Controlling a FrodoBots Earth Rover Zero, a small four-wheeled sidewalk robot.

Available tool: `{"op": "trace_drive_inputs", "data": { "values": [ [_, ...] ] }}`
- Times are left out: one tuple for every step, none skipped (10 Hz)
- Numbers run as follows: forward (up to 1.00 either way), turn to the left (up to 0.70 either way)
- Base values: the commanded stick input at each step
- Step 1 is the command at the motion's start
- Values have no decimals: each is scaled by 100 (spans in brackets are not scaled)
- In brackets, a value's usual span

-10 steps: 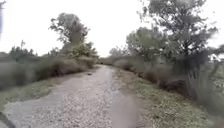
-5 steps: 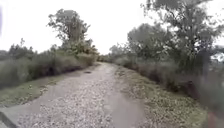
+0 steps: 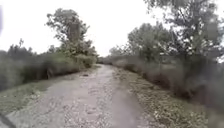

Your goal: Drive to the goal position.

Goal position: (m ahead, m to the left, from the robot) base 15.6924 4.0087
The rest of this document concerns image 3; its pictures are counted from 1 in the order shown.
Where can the grey gravel dirt path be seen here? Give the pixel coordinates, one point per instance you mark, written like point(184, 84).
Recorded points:
point(96, 100)

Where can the overgrown bushes and tall grass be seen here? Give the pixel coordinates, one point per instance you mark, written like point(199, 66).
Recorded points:
point(180, 75)
point(30, 68)

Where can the row of trees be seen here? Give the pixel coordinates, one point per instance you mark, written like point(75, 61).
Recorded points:
point(196, 30)

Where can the tall green tree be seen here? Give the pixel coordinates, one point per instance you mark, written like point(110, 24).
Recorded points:
point(70, 28)

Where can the grass verge with leaves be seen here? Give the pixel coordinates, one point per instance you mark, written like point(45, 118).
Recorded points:
point(160, 100)
point(16, 98)

